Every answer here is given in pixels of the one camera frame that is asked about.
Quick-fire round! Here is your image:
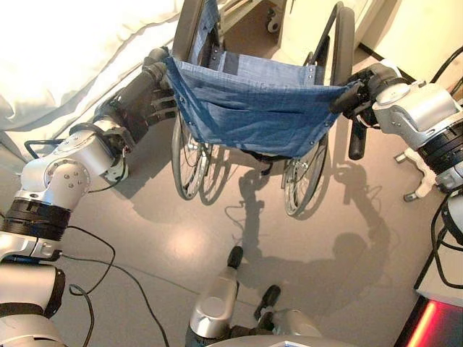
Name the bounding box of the silver robot leg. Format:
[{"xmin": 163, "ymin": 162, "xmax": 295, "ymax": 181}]
[
  {"xmin": 252, "ymin": 284, "xmax": 323, "ymax": 340},
  {"xmin": 185, "ymin": 245, "xmax": 244, "ymax": 347}
]

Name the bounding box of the silver right robot leg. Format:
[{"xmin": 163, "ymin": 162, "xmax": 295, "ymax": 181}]
[{"xmin": 252, "ymin": 284, "xmax": 323, "ymax": 340}]

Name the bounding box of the bed with white sheet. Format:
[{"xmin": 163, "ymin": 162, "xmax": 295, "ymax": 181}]
[{"xmin": 0, "ymin": 0, "xmax": 189, "ymax": 163}]

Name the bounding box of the black hanging cable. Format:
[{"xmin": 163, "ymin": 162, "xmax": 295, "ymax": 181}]
[{"xmin": 431, "ymin": 46, "xmax": 463, "ymax": 95}]

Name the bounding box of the black box with red light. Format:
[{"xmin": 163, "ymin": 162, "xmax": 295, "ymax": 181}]
[{"xmin": 394, "ymin": 248, "xmax": 463, "ymax": 347}]

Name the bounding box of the black metal bed frame bar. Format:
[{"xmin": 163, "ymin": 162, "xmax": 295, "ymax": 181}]
[{"xmin": 23, "ymin": 138, "xmax": 61, "ymax": 160}]

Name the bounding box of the silver robot torso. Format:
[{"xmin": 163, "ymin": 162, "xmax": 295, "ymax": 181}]
[{"xmin": 212, "ymin": 334, "xmax": 327, "ymax": 347}]

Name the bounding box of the black looped cable bundle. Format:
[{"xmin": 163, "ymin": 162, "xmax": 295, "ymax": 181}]
[{"xmin": 429, "ymin": 193, "xmax": 463, "ymax": 291}]

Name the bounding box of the white stand base with caster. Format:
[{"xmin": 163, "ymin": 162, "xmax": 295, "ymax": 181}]
[{"xmin": 393, "ymin": 147, "xmax": 437, "ymax": 202}]

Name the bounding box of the white bedside cabinet with casters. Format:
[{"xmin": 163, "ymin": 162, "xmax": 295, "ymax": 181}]
[{"xmin": 216, "ymin": 0, "xmax": 337, "ymax": 67}]

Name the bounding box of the silver left robot leg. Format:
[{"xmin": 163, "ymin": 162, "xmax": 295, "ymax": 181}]
[{"xmin": 185, "ymin": 245, "xmax": 244, "ymax": 347}]

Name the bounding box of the wheelchair with blue fabric back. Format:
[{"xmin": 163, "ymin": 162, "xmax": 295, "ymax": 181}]
[{"xmin": 143, "ymin": 0, "xmax": 366, "ymax": 220}]

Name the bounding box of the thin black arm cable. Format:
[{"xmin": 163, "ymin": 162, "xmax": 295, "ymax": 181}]
[{"xmin": 59, "ymin": 224, "xmax": 171, "ymax": 347}]

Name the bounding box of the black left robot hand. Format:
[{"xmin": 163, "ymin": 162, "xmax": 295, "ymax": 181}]
[{"xmin": 107, "ymin": 48, "xmax": 179, "ymax": 145}]

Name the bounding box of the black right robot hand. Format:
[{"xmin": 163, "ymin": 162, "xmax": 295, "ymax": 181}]
[{"xmin": 330, "ymin": 59, "xmax": 410, "ymax": 161}]

